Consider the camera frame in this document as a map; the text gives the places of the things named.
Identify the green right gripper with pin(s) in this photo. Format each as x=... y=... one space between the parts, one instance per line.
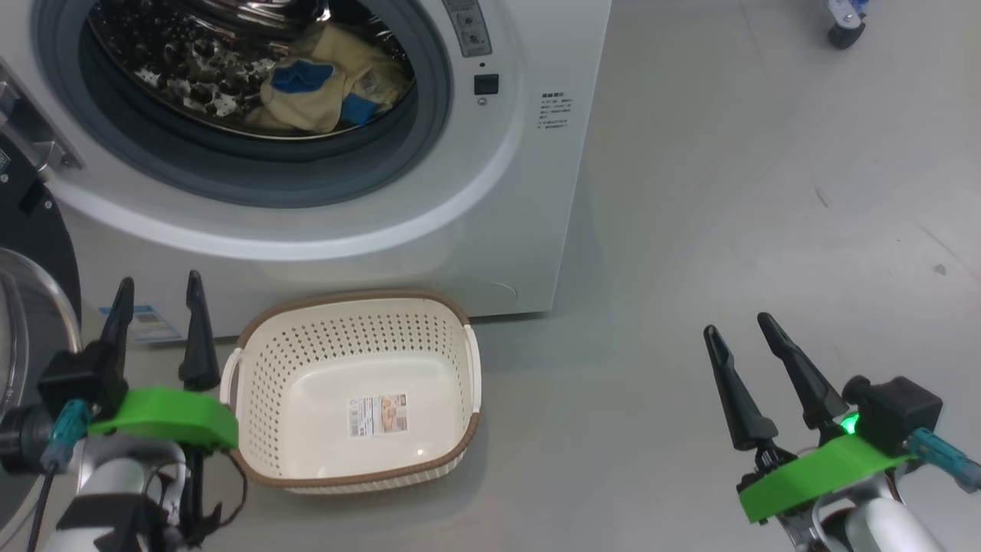
x=820 y=479

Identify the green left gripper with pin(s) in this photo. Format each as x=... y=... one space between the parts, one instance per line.
x=168 y=414

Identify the washing machine glass door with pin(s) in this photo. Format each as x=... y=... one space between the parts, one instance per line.
x=38 y=245

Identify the white front-load washing machine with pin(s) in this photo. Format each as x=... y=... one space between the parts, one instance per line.
x=498 y=230

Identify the cream laundry basket brown rim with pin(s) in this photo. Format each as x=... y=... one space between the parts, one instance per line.
x=322 y=368

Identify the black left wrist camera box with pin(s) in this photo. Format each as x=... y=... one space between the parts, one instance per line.
x=77 y=379

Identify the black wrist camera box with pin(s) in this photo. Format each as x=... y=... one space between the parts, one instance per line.
x=897 y=414
x=77 y=379

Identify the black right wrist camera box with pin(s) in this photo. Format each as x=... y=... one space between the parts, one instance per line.
x=897 y=414

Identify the chrome cart frame with caster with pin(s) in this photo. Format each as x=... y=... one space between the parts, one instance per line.
x=844 y=34

